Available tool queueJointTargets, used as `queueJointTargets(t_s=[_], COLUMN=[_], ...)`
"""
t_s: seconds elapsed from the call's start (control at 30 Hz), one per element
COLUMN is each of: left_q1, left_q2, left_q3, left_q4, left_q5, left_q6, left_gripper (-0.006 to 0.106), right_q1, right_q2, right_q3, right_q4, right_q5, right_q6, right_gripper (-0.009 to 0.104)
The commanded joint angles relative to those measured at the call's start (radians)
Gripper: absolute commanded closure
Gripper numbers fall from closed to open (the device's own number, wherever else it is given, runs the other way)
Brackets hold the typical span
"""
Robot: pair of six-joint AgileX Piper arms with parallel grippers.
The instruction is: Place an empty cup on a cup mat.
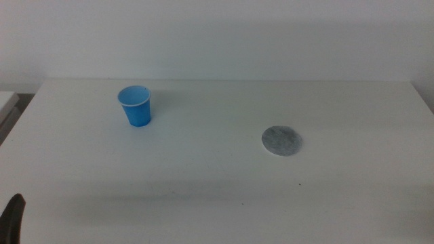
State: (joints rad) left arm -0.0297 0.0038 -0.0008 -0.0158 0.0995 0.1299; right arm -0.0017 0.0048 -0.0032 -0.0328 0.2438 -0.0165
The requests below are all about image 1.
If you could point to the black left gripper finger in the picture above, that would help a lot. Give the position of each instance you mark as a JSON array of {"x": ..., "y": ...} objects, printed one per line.
[{"x": 12, "y": 220}]

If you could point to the round grey cup mat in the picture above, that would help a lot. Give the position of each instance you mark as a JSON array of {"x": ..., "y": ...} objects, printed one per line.
[{"x": 281, "y": 141}]

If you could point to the blue plastic cup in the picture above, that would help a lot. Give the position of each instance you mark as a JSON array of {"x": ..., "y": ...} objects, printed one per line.
[{"x": 137, "y": 113}]

